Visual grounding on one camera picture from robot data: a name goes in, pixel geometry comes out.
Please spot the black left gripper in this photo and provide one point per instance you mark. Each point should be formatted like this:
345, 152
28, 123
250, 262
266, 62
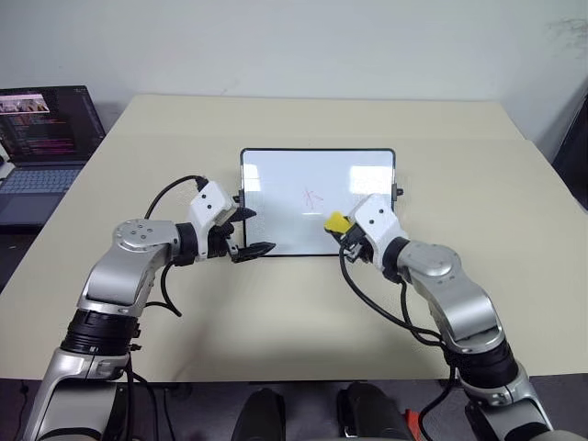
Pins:
217, 243

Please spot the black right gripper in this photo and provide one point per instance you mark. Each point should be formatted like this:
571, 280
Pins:
356, 243

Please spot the yellow whiteboard eraser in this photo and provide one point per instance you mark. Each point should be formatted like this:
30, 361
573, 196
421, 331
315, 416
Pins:
336, 222

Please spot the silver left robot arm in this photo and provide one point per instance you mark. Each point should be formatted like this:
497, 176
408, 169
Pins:
128, 271

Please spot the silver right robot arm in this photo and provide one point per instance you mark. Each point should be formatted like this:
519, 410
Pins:
459, 294

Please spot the black framed whiteboard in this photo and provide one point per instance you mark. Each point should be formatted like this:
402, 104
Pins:
294, 184

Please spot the dark rounded shape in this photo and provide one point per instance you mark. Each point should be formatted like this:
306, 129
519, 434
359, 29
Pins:
259, 415
372, 413

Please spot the small orange part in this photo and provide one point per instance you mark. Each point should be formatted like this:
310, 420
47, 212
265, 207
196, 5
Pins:
412, 422

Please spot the open grey laptop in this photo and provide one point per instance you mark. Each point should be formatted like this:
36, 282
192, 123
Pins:
41, 138

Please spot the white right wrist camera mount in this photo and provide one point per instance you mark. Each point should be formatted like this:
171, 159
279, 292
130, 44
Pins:
379, 220

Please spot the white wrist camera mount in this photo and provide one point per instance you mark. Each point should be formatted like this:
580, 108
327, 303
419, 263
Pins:
209, 202
379, 220

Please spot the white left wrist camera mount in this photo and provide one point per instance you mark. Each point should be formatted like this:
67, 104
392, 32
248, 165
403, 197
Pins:
209, 202

